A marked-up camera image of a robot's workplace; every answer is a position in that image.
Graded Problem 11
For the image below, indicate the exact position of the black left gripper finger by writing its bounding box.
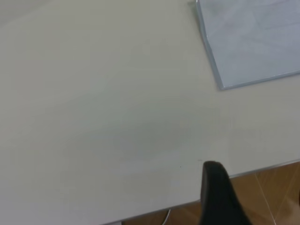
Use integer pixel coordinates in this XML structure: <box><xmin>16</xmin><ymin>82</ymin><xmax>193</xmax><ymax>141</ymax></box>
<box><xmin>198</xmin><ymin>160</ymin><xmax>253</xmax><ymax>225</ymax></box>

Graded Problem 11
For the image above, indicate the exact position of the white cable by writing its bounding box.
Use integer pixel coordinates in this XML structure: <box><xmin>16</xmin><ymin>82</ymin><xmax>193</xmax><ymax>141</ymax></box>
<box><xmin>163</xmin><ymin>208</ymin><xmax>172</xmax><ymax>225</ymax></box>

